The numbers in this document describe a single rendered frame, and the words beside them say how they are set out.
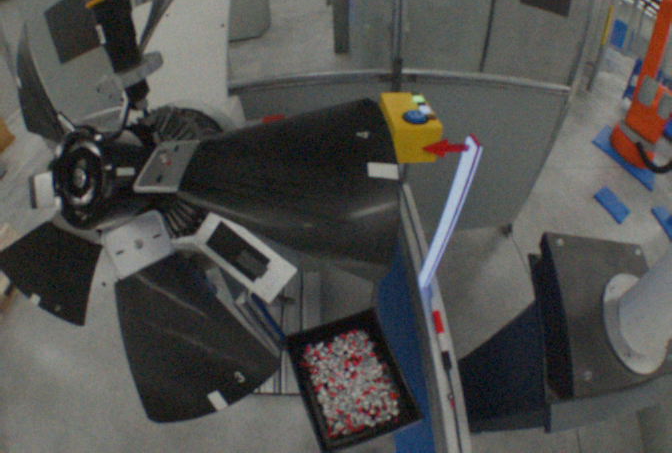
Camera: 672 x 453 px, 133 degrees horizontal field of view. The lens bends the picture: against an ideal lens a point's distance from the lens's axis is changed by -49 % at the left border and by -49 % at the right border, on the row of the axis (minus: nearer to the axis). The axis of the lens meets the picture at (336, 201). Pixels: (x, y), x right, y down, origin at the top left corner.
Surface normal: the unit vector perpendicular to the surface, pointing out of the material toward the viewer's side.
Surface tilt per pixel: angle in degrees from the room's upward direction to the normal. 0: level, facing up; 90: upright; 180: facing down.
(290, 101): 90
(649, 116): 90
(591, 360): 2
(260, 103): 90
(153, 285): 52
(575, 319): 2
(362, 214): 23
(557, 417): 0
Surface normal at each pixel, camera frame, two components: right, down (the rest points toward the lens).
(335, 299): -0.04, -0.69
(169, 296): 0.68, -0.22
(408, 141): 0.05, 0.72
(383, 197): 0.15, -0.39
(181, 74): 0.01, 0.11
